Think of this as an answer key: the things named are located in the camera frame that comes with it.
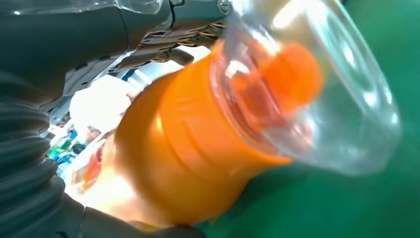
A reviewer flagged orange bottle with clear cap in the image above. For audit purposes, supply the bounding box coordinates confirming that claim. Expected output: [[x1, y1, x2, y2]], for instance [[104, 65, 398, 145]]
[[43, 0, 404, 231]]

